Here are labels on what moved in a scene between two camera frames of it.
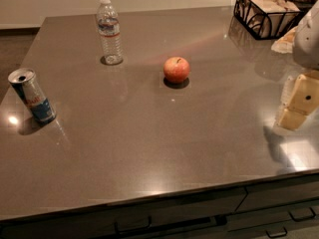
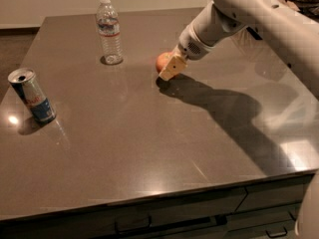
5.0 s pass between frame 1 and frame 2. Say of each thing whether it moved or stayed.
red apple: moved
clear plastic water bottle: stayed
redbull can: stayed
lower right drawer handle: stayed
